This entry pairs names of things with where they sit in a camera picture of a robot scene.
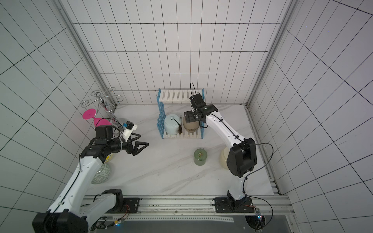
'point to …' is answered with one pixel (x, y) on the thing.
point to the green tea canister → (200, 156)
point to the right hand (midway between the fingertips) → (188, 115)
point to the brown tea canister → (191, 127)
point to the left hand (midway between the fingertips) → (141, 142)
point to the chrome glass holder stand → (105, 103)
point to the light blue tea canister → (171, 122)
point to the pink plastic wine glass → (90, 113)
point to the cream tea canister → (223, 158)
